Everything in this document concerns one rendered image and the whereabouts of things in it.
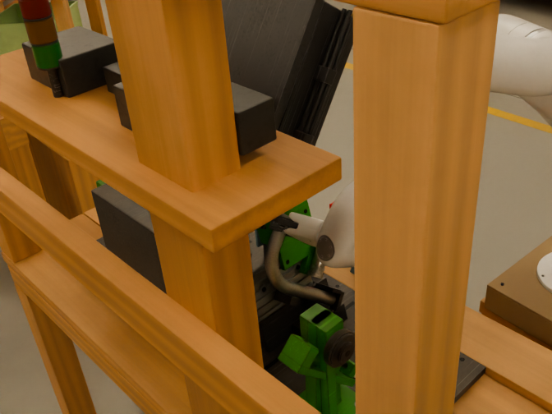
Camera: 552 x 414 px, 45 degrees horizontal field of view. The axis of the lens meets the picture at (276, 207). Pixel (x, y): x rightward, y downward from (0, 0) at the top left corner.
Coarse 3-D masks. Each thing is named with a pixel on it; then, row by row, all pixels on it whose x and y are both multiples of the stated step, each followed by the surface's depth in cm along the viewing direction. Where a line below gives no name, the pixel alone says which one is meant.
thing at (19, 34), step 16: (64, 0) 362; (96, 0) 403; (0, 16) 392; (16, 16) 411; (64, 16) 364; (96, 16) 407; (0, 32) 377; (16, 32) 376; (0, 48) 383; (16, 48) 382
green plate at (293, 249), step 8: (296, 208) 151; (304, 208) 152; (264, 232) 153; (264, 240) 154; (288, 240) 151; (296, 240) 152; (280, 248) 149; (288, 248) 151; (296, 248) 152; (304, 248) 154; (280, 256) 150; (288, 256) 151; (296, 256) 153; (304, 256) 154; (288, 264) 152
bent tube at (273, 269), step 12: (276, 240) 144; (276, 252) 144; (264, 264) 145; (276, 264) 144; (276, 276) 145; (276, 288) 147; (288, 288) 148; (300, 288) 150; (312, 288) 154; (312, 300) 154; (324, 300) 156
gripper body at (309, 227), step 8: (288, 216) 138; (296, 216) 136; (304, 216) 135; (304, 224) 134; (312, 224) 132; (320, 224) 132; (288, 232) 136; (296, 232) 135; (304, 232) 133; (312, 232) 132; (304, 240) 135; (312, 240) 132
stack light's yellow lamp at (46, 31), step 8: (32, 24) 115; (40, 24) 115; (48, 24) 116; (32, 32) 116; (40, 32) 116; (48, 32) 117; (56, 32) 119; (32, 40) 117; (40, 40) 117; (48, 40) 117; (56, 40) 119
